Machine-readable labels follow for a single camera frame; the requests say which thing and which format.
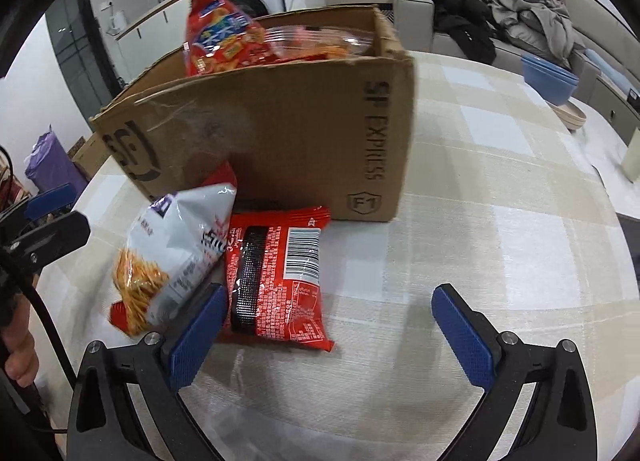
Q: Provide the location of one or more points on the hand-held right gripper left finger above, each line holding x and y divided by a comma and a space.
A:
195, 341

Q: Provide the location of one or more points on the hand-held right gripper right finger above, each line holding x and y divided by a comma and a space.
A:
465, 336

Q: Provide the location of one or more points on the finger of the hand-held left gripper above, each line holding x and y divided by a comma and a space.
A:
55, 236
50, 202

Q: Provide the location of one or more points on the red noodle packet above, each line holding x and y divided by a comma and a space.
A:
280, 301

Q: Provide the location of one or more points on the white stick snack packet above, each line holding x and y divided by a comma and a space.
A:
175, 236

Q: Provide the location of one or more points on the red cracker packet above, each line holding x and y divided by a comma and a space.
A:
220, 41

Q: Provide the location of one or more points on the brown cardboard box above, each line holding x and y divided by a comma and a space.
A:
300, 131

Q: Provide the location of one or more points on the clear red snack packet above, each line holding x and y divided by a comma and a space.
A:
320, 41

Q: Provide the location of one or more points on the person's left hand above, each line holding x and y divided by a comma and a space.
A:
21, 356

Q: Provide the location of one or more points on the purple bag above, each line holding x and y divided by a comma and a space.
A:
50, 161

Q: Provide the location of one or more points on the small cardboard box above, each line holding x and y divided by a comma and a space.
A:
87, 156

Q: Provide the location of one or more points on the dark glass door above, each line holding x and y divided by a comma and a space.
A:
75, 51

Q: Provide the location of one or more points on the white cabinet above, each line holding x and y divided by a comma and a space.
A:
145, 51

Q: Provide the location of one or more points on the white jug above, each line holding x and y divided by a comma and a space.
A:
116, 23

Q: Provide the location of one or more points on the metal faucet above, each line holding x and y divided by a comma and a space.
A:
164, 6

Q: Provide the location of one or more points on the stacked blue bowls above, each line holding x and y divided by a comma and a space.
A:
545, 78

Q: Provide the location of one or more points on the black jacket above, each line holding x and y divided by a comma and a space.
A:
460, 21

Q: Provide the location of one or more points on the grey jacket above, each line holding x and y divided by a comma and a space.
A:
540, 21

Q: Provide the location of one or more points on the grey sofa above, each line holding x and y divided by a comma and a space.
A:
415, 16

